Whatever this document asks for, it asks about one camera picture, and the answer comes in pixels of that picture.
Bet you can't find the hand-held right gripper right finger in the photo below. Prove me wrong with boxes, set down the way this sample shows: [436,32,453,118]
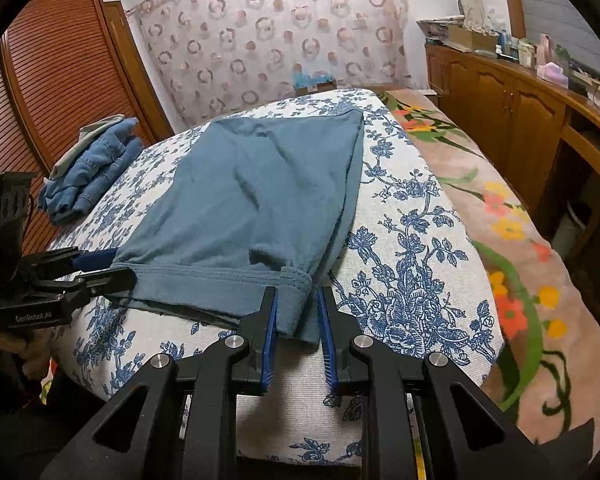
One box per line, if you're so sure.
[317,285,561,480]

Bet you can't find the cardboard box with blue contents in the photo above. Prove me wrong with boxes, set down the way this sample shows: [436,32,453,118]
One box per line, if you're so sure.
[292,71,337,95]

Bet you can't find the pink tissue box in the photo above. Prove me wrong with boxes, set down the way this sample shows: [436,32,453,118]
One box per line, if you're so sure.
[537,61,571,83]

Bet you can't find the floral fleece blanket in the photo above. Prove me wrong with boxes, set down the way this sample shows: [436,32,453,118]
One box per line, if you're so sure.
[375,89,600,456]

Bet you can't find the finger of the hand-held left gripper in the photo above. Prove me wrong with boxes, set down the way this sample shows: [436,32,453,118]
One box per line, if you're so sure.
[22,247,118,281]
[35,266,136,308]

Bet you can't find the blue floral mat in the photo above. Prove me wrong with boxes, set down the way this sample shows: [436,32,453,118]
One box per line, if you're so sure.
[47,89,506,466]

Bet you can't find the teal pants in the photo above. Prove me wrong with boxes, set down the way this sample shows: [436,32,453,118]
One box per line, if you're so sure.
[109,110,365,346]

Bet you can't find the grey folded garment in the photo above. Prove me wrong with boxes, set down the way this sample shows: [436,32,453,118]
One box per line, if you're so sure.
[50,116,126,178]

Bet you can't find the slatted wooden wardrobe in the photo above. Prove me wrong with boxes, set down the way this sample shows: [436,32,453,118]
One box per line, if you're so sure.
[0,0,176,256]

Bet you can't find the wooden sideboard cabinet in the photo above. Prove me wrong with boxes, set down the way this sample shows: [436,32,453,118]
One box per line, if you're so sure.
[425,42,600,241]

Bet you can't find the blue denim jeans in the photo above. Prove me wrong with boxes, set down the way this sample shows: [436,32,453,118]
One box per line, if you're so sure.
[36,119,145,225]

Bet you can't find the open cardboard box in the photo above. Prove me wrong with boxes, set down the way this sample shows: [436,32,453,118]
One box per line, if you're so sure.
[447,26,498,53]

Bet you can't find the circle-patterned sheer curtain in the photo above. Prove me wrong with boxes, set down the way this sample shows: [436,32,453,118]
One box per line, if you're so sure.
[125,0,413,131]

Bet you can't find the white waste bin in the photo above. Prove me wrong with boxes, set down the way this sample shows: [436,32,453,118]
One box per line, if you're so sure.
[565,200,597,241]

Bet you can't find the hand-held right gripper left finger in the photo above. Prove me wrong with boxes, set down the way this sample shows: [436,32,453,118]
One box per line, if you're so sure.
[40,285,281,480]

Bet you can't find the stack of magazines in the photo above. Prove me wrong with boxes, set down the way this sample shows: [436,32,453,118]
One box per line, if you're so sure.
[417,16,466,41]

